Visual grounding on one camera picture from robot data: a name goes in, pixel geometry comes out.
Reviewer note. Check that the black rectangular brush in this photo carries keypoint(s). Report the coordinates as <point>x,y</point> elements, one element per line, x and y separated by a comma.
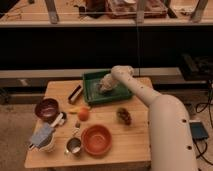
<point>75,94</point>

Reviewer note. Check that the blue grey cloth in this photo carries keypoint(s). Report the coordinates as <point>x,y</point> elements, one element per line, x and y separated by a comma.
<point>41,135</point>

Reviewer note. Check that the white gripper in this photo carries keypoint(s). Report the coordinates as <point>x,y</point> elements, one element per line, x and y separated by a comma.
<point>110,82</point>

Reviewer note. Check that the dark brown bowl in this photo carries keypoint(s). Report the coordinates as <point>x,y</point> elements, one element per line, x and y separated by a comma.
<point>47,110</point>

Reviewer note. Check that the bunch of grapes toy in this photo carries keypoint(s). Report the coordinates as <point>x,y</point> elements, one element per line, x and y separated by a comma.
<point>123,116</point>

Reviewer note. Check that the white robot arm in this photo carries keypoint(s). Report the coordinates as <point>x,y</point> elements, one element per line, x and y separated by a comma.
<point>171,143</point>

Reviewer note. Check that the orange fruit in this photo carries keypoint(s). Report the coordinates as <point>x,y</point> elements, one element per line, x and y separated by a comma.
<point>83,114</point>

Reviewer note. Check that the blue device on floor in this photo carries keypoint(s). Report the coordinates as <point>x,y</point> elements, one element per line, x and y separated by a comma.
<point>198,131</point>

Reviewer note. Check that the brown box on shelf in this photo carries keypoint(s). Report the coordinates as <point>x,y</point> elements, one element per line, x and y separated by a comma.
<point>129,8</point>

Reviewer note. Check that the metal cup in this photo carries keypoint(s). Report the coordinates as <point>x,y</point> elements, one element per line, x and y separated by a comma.
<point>73,146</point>

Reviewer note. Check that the wooden table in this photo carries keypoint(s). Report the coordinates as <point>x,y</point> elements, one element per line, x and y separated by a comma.
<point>130,143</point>

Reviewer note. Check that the green plastic tray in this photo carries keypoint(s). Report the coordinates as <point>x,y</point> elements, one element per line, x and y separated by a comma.
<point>92,96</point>

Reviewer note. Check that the yellow banana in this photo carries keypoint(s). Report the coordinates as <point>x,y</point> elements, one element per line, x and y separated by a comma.
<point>76,109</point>

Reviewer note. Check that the orange bowl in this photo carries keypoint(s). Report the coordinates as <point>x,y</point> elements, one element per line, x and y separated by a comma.
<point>96,140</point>

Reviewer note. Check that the white mug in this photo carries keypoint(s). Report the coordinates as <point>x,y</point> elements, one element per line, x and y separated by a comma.
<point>49,146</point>

